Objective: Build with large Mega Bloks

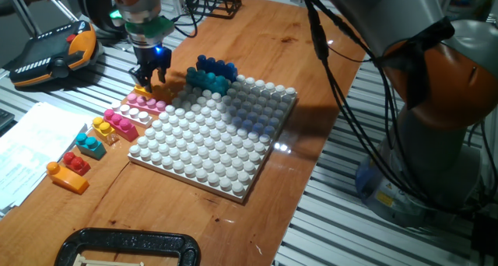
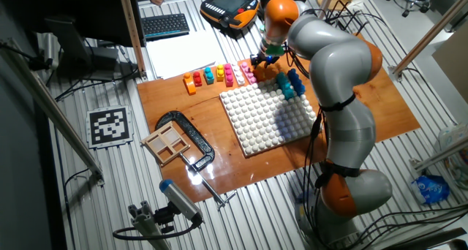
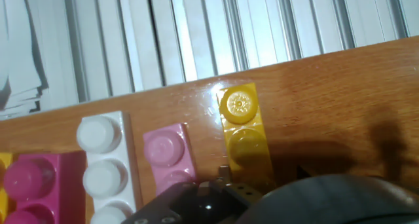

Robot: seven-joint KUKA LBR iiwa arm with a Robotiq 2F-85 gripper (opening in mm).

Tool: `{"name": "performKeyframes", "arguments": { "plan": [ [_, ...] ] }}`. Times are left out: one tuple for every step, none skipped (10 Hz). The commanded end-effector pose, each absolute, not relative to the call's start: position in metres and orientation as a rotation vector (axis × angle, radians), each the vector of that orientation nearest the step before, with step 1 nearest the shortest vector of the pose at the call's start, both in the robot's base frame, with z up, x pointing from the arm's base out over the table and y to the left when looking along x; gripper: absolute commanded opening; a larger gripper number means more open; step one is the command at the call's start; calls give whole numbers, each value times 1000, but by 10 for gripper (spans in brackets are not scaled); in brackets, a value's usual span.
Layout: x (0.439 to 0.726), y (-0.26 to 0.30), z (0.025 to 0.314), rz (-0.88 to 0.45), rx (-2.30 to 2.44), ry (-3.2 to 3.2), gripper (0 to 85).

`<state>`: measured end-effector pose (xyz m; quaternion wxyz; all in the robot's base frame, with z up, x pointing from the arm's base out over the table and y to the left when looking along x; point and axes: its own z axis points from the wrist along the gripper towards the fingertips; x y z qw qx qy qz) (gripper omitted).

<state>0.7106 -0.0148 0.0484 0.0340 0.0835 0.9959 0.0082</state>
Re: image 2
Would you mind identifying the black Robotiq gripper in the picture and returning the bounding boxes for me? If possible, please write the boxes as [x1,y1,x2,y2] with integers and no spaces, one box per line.
[250,50,282,69]

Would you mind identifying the blue four-stud block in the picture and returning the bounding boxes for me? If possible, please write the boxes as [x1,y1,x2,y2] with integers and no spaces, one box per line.
[287,68,306,97]

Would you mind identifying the yellow flat four-stud block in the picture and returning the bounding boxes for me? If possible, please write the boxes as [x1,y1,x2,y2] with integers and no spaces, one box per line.
[252,66,268,83]

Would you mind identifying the pink flat four-stud block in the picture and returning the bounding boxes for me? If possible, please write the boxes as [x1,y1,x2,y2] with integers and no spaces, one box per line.
[240,61,258,86]

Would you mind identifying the white flat four-stud block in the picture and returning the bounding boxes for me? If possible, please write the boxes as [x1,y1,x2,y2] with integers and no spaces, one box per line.
[231,62,246,87]

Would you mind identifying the magenta three-stud block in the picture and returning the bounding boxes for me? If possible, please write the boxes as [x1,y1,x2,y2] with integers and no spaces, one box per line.
[223,63,235,88]

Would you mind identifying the teal two-stud block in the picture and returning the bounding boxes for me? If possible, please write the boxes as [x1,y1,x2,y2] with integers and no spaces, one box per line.
[203,67,216,86]

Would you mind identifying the white studded baseplate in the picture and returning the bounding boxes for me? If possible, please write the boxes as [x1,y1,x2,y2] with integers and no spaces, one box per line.
[219,76,318,159]

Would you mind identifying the orange black teach pendant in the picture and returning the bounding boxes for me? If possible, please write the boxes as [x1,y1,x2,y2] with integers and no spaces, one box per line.
[200,0,260,31]

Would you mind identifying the orange sloped one-stud block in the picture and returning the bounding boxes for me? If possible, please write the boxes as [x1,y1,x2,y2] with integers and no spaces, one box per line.
[182,72,197,96]

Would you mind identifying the stack of white papers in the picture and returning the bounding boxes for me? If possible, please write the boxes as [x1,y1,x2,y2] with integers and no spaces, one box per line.
[145,30,227,80]

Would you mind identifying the varnished wooden board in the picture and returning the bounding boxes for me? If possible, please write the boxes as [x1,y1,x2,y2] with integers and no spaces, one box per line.
[137,32,421,203]

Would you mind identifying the black metal C-clamp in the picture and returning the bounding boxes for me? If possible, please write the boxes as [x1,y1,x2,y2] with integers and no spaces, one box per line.
[154,110,238,211]

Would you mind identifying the black computer keyboard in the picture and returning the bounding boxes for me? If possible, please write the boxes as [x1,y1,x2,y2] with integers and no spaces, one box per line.
[140,12,191,42]

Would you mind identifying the black white fiducial marker plate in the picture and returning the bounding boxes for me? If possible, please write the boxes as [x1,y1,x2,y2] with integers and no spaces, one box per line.
[85,105,135,150]

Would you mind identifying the black computer monitor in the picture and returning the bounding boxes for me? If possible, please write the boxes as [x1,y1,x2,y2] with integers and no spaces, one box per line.
[7,0,146,48]

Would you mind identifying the black monitor stand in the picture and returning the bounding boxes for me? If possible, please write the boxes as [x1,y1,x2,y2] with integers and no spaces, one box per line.
[44,18,120,81]

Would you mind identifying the brown cardboard sheet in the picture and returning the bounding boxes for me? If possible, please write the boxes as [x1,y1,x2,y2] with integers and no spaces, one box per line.
[431,30,468,105]

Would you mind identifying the short aluminium extrusion bar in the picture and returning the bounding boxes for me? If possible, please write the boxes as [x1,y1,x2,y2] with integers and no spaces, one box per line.
[409,136,468,173]

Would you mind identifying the clear plastic bag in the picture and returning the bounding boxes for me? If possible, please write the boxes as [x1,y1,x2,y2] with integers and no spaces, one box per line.
[438,124,468,191]

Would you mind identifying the blue plastic bag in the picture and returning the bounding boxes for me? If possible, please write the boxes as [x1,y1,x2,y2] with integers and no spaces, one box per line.
[410,175,450,205]

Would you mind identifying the green gripper mount adapter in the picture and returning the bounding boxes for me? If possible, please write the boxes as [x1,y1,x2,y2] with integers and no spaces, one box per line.
[261,40,286,57]

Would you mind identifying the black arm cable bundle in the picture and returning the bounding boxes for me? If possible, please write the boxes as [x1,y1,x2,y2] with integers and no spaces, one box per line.
[283,8,330,243]

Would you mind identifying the black wire frame stand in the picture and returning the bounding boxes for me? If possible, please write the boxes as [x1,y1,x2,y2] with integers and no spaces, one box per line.
[323,0,370,37]

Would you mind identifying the small wooden window frame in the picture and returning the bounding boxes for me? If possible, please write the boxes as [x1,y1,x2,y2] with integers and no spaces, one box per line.
[141,121,191,167]

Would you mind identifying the upright wooden post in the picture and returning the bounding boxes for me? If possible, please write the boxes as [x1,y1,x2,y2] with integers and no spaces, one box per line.
[117,0,148,79]

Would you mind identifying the grey camera with blue end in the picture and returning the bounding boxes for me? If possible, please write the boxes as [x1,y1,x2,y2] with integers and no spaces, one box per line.
[159,179,204,225]

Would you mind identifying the slanted wooden frame beam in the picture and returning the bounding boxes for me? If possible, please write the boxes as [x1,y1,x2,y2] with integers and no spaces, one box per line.
[389,0,468,81]

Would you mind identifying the aluminium extrusion camera post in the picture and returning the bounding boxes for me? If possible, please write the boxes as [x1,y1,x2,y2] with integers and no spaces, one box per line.
[127,201,173,250]

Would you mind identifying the black camera cable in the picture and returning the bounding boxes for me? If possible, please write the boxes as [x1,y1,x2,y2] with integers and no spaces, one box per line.
[112,220,202,240]

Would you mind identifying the long aluminium frame beam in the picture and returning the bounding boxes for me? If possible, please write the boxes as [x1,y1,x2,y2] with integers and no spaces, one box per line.
[0,37,105,187]

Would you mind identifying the black floor cables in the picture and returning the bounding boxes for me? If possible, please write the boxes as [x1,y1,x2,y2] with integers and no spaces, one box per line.
[350,202,468,250]

